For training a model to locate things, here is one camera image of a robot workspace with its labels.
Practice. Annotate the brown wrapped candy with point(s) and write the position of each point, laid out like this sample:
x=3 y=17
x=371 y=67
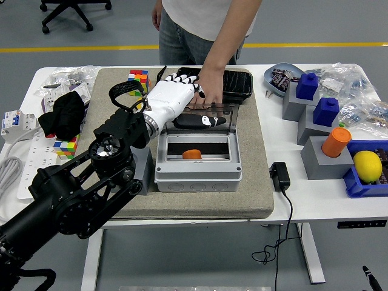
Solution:
x=285 y=82
x=276 y=79
x=278 y=71

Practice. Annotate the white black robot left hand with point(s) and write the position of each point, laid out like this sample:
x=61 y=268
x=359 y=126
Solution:
x=169 y=100

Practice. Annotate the black cloth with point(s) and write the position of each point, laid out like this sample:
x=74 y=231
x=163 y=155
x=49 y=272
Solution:
x=65 y=115

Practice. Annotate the dark brown packets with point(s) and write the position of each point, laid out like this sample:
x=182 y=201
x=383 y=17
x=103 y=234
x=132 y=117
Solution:
x=384 y=157

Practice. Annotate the person's left forearm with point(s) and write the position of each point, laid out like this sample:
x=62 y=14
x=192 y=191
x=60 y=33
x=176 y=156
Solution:
x=227 y=48

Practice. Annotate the person's right hand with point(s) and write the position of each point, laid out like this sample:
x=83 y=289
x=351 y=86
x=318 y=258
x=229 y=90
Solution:
x=156 y=19

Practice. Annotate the white table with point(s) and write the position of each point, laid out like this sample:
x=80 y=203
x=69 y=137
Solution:
x=303 y=200

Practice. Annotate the grey block holder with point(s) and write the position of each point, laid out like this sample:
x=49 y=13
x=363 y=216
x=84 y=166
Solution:
x=309 y=130
x=292 y=106

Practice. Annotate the grey cube holder with hole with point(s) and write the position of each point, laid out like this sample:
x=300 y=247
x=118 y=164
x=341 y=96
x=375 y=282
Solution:
x=145 y=172
x=321 y=166

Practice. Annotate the clear bags of metal parts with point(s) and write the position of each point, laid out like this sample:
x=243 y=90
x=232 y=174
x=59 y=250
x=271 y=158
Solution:
x=69 y=75

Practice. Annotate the black office chair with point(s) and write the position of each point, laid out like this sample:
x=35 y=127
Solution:
x=65 y=13

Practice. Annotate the colourful puzzle cube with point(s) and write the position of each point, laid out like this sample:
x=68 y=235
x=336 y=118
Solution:
x=138 y=74
x=66 y=147

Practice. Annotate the grey box with clear lid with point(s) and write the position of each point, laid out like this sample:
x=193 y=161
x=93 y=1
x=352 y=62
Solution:
x=197 y=182

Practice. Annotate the black plastic case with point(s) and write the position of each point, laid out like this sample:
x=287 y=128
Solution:
x=239 y=83

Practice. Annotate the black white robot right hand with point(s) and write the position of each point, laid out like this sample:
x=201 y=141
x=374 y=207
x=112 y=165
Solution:
x=371 y=277

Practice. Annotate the blue plastic block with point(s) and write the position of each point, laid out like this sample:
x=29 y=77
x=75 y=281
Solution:
x=306 y=86
x=325 y=112

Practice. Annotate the orange cylinder battery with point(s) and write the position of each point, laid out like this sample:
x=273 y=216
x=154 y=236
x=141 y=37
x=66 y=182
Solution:
x=191 y=154
x=336 y=142

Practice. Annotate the clear bag of blue parts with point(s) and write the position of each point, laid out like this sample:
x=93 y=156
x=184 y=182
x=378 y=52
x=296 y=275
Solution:
x=360 y=82

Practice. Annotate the person's left hand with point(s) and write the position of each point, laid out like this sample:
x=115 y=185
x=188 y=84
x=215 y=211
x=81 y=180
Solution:
x=213 y=88

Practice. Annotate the black table control panel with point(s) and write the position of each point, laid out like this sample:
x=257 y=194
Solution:
x=360 y=224

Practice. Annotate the white circuit breaker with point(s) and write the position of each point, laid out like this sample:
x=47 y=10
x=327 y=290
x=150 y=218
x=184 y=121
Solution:
x=15 y=125

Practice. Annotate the blue storage bin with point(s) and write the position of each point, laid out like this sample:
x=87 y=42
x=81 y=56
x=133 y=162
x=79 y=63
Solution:
x=354 y=185

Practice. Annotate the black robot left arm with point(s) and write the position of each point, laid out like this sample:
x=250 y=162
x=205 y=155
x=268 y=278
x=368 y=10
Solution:
x=75 y=194

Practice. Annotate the clear bag of small parts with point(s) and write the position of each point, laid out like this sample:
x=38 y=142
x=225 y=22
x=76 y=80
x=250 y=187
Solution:
x=351 y=113
x=377 y=118

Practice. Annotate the grey-brown mat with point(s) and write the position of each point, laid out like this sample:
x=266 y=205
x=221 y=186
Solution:
x=188 y=203

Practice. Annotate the yellow lemon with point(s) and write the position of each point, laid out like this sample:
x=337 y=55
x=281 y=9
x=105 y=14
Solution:
x=367 y=166

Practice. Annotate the light blue dish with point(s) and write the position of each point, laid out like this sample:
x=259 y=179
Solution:
x=269 y=82

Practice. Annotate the person's right forearm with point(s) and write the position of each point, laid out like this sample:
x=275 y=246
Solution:
x=157 y=4

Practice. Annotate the person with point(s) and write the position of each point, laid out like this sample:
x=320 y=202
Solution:
x=200 y=18

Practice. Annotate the clear bag of white parts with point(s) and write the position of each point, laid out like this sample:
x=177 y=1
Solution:
x=332 y=85

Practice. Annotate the black power adapter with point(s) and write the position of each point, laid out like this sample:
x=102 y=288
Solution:
x=280 y=177

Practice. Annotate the white socket panel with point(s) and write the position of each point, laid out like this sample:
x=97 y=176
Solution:
x=82 y=91
x=51 y=97

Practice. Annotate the white power strip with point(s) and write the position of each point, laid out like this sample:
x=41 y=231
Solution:
x=39 y=151

